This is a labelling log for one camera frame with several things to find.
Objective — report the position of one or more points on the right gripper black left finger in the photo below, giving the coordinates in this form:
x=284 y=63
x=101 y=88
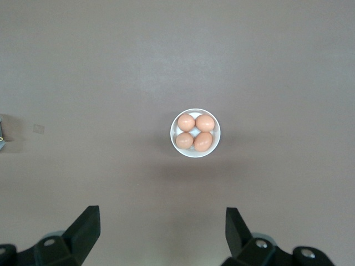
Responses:
x=75 y=243

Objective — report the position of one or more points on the white round bowl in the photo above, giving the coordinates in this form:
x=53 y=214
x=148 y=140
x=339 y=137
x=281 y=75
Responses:
x=217 y=138

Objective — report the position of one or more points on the small brown tape patch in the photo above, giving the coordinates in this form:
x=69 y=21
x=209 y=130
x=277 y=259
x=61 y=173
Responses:
x=38 y=129

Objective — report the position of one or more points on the brown egg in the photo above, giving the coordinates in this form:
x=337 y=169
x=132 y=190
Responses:
x=185 y=122
x=205 y=123
x=184 y=140
x=203 y=142

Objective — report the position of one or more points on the clear plastic egg carton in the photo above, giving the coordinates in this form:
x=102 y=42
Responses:
x=1 y=145

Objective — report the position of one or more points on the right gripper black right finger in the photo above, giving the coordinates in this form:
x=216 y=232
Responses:
x=244 y=246

